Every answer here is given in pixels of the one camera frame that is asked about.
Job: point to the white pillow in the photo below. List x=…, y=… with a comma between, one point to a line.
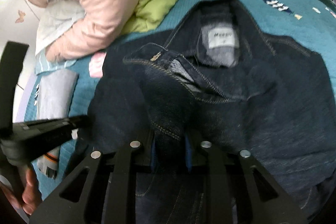
x=57, y=18

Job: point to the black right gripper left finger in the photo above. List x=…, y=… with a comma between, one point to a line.
x=101, y=189

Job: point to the dark blue denim jacket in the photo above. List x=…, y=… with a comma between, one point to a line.
x=219, y=76

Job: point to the white headboard with butterflies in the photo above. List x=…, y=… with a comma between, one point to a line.
x=19, y=23

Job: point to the person's left hand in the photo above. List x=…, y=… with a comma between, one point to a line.
x=31, y=196

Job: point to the teal quilted bedspread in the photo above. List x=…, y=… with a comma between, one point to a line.
x=311, y=24

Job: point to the grey striped folded garment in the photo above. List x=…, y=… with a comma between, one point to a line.
x=53, y=98

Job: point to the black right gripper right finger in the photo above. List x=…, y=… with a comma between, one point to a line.
x=238, y=187

